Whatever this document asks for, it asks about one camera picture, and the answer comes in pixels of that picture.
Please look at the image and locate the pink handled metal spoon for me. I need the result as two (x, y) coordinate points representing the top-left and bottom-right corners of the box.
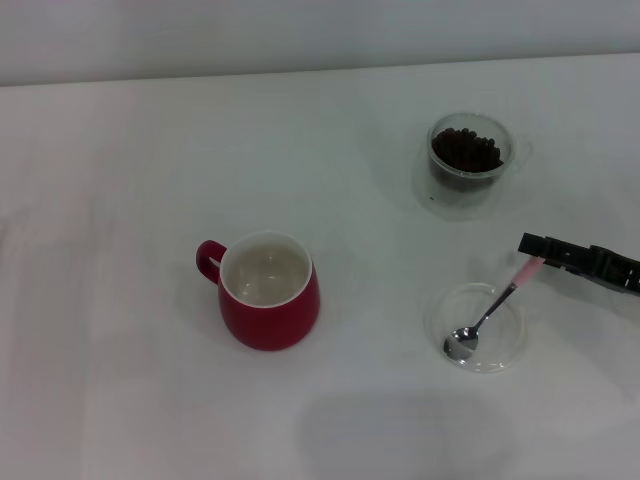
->
(443, 257), (544, 361)

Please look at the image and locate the clear glass cup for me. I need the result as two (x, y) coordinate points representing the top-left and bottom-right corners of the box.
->
(410, 112), (535, 221)

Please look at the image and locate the red ceramic mug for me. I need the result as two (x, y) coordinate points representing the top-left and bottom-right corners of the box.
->
(195, 229), (321, 352)

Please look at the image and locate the coffee beans pile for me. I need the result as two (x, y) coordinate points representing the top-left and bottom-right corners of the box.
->
(430, 127), (504, 194)

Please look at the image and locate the clear glass saucer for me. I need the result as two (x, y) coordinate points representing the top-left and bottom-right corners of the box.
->
(423, 282), (530, 374)

